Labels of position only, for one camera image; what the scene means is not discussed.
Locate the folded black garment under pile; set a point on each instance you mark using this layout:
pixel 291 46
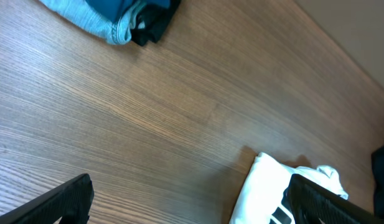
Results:
pixel 152 22

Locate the folded teal polo shirt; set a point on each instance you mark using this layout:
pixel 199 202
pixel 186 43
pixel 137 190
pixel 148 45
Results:
pixel 114 9

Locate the folded light grey shirt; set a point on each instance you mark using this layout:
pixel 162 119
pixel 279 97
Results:
pixel 84 16

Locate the white t-shirt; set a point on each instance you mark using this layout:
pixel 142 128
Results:
pixel 263 197

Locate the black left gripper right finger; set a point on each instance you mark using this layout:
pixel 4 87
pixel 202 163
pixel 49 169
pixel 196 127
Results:
pixel 311 203

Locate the crumpled black garment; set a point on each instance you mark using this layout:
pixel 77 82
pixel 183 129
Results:
pixel 377 158

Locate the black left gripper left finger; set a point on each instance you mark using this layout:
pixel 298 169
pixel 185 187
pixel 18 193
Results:
pixel 67 203

